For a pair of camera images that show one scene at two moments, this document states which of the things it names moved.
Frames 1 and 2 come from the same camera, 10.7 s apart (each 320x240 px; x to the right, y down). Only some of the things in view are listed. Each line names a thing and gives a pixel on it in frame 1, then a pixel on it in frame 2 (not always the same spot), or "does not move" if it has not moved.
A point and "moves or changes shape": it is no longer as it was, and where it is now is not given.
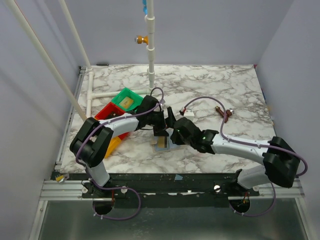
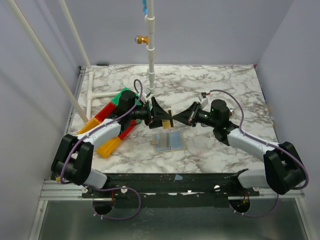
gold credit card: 161,142 moves or changes shape
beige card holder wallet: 171,146 does not move
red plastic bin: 108,111 does not move
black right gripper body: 175,122 → 194,115
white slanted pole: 24,24 does not move
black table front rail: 168,190 does not move
